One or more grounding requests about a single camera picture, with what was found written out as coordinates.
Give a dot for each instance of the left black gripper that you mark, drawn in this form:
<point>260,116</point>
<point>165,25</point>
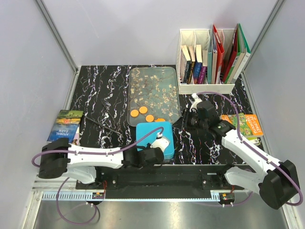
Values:
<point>148,147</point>

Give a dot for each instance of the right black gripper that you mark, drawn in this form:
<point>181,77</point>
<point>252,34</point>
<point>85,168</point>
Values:
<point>186,115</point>

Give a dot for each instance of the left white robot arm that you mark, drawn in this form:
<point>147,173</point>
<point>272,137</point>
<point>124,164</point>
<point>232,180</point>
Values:
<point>62,159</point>

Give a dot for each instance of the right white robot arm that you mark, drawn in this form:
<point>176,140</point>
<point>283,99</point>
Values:
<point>276,182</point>

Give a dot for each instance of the teal cookie tin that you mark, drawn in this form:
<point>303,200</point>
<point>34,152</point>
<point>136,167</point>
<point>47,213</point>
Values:
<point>170,157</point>

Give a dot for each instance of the orange fish cookie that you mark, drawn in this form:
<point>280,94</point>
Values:
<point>160,120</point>

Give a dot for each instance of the orange round cookie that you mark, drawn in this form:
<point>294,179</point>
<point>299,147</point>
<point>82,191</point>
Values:
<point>143,109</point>
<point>149,118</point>
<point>134,113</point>

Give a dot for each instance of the purple paperback book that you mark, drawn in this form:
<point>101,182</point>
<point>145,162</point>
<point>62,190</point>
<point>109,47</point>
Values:
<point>203,70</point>

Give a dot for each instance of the orange treehouse book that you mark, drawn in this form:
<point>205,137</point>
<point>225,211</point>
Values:
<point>250,127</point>

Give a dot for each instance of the floral glass tray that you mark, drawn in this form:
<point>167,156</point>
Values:
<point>157,89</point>

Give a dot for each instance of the blue paperback book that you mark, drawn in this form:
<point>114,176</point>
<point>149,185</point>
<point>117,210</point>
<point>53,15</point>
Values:
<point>198,63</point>

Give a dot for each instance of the teal folder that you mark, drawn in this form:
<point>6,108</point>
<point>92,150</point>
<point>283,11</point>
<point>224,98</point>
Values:
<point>209,60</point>

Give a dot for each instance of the red folder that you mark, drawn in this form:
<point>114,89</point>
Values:
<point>218,52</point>

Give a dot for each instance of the book under Animal Farm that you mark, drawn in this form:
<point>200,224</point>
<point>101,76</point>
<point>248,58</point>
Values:
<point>76,139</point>

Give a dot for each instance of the green folder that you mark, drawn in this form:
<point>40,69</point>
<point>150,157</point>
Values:
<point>237,56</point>

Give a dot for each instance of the white book organizer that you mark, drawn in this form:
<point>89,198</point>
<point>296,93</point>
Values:
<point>194,37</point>

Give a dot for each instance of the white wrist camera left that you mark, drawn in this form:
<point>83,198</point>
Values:
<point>161,142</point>

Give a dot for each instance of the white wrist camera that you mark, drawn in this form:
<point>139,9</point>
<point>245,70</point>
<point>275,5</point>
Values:
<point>161,142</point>
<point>196,101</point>

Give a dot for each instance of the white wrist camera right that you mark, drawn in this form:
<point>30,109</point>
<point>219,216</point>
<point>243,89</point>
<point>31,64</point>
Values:
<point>196,101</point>

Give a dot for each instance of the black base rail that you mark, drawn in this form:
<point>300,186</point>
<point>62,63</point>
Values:
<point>192,182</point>

